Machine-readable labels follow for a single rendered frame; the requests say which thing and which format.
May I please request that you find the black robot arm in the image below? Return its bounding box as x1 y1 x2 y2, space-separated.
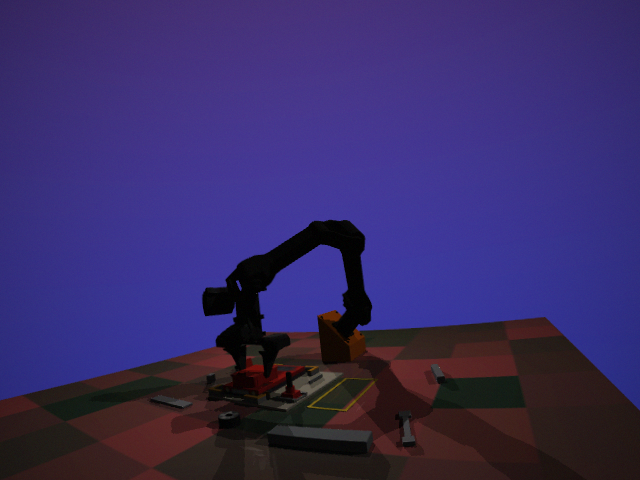
202 220 372 348

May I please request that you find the black toy tyre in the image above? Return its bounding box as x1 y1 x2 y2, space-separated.
218 411 241 429

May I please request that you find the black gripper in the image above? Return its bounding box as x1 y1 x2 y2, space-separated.
215 310 290 378

